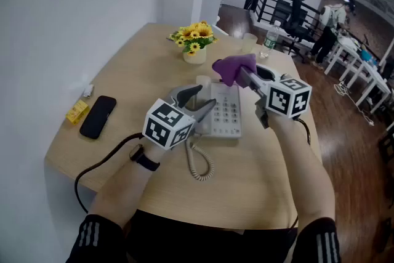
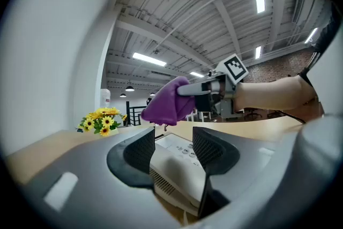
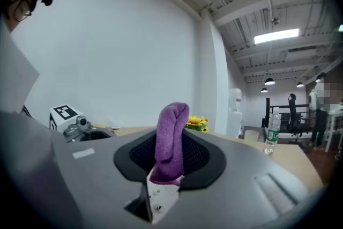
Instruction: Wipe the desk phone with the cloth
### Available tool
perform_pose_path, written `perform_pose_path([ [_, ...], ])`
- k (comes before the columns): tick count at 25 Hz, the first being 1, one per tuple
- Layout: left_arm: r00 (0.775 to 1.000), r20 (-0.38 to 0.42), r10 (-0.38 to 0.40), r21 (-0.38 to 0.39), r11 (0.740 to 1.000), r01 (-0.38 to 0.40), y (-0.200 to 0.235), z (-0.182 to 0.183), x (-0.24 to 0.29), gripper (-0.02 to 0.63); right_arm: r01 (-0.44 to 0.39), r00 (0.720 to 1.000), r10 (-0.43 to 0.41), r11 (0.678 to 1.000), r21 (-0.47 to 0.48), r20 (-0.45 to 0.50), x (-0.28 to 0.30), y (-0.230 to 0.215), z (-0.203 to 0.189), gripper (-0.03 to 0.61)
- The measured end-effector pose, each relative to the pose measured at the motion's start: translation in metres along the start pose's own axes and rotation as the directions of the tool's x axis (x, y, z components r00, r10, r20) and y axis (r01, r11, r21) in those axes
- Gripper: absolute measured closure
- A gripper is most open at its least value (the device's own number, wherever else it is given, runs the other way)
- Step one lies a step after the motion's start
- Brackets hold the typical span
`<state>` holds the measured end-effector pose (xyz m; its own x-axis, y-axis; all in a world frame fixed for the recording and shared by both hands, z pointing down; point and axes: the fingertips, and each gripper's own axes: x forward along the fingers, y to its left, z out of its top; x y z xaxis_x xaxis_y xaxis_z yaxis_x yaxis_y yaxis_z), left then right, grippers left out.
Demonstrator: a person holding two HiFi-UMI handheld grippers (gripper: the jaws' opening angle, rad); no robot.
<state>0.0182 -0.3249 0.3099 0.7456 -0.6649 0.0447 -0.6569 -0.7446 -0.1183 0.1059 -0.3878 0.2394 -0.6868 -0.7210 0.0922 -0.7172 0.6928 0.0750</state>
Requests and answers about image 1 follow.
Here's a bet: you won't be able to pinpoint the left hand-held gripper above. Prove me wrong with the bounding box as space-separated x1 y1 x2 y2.
142 84 217 151

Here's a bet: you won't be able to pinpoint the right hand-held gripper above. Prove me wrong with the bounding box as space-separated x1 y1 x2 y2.
237 65 312 129

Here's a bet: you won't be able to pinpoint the purple cloth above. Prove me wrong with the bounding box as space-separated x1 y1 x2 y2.
212 53 258 87

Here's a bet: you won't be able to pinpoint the white desk phone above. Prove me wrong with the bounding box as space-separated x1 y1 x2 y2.
184 75 243 140

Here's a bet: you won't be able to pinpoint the person's right forearm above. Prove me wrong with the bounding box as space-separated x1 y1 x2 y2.
267 113 336 229

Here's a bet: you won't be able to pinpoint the person's left forearm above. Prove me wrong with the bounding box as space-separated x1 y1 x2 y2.
87 144 163 229

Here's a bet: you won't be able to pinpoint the wooden desk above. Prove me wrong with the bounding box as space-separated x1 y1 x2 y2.
44 23 323 230

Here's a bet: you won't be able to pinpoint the translucent plastic cup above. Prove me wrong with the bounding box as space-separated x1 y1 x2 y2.
241 33 259 54

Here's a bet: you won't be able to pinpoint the clear water bottle green label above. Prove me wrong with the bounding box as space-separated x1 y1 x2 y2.
260 20 282 59

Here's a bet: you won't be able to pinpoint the white flower pot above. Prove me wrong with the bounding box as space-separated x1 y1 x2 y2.
183 46 207 65

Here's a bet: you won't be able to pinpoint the yellow artificial sunflowers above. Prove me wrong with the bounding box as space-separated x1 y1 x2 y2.
168 20 220 57

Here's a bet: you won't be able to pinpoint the black smartwatch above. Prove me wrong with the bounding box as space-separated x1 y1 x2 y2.
129 144 161 172

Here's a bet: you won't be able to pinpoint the black office chair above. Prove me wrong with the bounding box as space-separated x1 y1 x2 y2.
280 0 312 64

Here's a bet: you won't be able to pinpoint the black metal railing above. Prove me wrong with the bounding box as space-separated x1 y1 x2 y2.
244 0 321 38

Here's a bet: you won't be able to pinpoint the white water dispenser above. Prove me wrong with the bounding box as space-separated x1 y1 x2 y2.
199 0 224 26

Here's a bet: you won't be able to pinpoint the white table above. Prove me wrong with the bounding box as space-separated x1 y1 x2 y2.
323 36 364 76
346 60 392 115

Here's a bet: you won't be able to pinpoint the black smartphone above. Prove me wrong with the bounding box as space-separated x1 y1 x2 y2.
79 95 118 140

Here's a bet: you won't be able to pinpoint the small yellow box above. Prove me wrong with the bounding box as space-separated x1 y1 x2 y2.
65 99 90 126

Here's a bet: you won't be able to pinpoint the black shirt with striped sleeves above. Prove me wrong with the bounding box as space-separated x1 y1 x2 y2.
65 209 342 263

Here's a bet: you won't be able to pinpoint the beige coiled phone cord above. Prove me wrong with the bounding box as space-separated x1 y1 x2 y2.
184 134 215 182

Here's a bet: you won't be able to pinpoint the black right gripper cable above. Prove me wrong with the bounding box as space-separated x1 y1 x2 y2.
287 117 312 230

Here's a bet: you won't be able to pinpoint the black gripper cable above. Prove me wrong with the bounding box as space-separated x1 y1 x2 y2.
287 117 312 230
74 132 145 214

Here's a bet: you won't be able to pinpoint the white cable on floor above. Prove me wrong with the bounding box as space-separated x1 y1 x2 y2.
334 81 376 127

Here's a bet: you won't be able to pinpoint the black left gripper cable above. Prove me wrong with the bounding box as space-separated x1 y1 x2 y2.
74 132 145 214

